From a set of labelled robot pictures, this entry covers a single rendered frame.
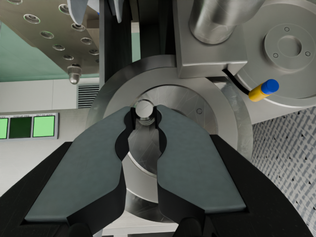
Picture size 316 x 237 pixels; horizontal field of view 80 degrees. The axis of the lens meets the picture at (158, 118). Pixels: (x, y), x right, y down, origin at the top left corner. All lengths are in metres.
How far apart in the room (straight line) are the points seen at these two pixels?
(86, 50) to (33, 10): 0.13
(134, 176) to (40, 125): 0.44
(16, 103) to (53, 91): 0.59
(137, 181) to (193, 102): 0.08
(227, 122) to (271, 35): 0.10
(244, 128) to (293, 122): 0.14
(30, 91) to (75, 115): 3.02
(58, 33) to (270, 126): 0.42
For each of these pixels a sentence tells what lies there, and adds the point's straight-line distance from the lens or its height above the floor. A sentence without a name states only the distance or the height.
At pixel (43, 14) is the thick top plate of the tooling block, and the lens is 0.41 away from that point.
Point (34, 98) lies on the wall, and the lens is 3.49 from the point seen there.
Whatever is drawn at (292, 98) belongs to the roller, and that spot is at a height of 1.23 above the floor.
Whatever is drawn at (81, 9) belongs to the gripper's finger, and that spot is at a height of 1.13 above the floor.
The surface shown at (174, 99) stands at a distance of 0.15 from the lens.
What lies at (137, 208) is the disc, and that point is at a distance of 0.17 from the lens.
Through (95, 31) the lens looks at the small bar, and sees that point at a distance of 0.39.
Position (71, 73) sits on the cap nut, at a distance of 0.56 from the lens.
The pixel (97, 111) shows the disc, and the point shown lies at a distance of 0.18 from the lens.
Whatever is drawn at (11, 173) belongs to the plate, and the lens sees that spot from 0.62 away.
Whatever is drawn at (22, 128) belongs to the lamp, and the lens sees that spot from 0.60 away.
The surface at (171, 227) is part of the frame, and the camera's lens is 0.53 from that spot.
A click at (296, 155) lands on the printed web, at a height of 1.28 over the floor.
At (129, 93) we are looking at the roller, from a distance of 0.17.
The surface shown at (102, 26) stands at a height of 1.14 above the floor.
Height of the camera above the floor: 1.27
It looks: 10 degrees down
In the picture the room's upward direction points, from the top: 177 degrees clockwise
